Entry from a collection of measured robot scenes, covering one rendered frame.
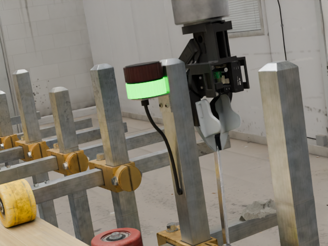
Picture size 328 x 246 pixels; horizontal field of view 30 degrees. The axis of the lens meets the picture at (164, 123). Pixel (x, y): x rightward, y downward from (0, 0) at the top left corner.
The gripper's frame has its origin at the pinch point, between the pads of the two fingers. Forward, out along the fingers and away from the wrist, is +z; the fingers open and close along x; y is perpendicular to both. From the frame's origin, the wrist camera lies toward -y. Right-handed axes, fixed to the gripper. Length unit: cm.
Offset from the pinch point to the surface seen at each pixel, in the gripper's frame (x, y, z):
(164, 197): 150, -293, 97
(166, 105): -10.0, 3.2, -8.5
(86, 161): -5.7, -43.6, 6.0
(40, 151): -8, -69, 5
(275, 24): 292, -311, -11
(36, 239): -28.8, -14.6, 11.1
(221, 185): -1.4, 2.1, 6.8
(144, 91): -14.1, 4.6, -11.6
